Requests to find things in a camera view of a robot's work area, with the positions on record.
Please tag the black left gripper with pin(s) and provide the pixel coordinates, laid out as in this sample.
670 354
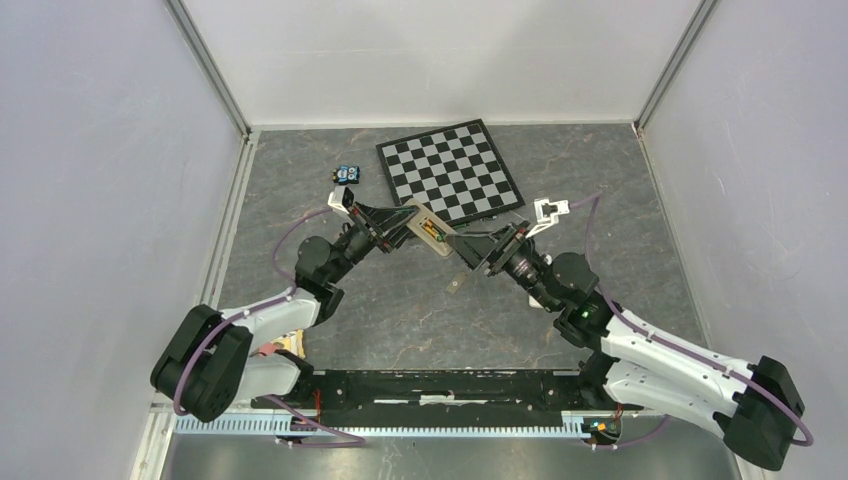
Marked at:
391 221

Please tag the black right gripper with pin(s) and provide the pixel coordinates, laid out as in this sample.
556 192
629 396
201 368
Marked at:
493 247

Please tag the gold green battery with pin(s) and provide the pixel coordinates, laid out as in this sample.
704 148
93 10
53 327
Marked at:
434 231

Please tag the beige remote control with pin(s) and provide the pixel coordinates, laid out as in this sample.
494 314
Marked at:
425 215

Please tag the beige battery cover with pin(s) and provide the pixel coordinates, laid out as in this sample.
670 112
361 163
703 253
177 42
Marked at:
456 283

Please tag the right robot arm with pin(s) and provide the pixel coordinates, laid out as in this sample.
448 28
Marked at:
755 408

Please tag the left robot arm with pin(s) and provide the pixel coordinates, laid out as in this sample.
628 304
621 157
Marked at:
214 359

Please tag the small blue owl toy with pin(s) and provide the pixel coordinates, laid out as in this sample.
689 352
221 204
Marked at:
346 175

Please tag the black white checkerboard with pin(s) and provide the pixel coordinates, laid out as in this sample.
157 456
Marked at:
456 172

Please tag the pink orange card box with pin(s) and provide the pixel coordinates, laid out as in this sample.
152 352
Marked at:
291 342

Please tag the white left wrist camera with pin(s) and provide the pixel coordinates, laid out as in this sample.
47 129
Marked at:
340 200

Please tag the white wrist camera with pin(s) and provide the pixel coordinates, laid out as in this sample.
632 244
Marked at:
547 213
340 200

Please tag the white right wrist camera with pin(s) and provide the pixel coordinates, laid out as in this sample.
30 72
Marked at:
547 213

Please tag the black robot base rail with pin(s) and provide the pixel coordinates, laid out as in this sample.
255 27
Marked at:
446 398

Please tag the white cable duct strip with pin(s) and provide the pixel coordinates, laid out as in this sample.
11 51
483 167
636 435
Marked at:
285 425

